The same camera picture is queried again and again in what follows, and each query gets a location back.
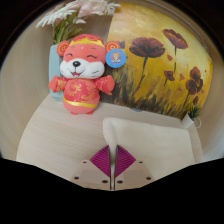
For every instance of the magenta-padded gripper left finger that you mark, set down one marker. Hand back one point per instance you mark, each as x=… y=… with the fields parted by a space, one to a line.
x=98 y=170

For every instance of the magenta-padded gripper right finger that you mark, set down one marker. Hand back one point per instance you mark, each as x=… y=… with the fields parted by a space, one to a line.
x=128 y=170

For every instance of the cream white towel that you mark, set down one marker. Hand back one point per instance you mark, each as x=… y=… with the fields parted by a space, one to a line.
x=156 y=146

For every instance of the red plush mouse toy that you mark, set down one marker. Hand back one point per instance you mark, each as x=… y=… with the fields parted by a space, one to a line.
x=80 y=85

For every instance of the yellow poppy flower painting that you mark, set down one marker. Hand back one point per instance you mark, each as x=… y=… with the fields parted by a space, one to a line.
x=156 y=73

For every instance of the light blue vase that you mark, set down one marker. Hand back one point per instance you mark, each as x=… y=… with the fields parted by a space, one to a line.
x=54 y=63

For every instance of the white and pink flower bouquet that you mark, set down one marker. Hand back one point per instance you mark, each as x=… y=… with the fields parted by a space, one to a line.
x=70 y=16

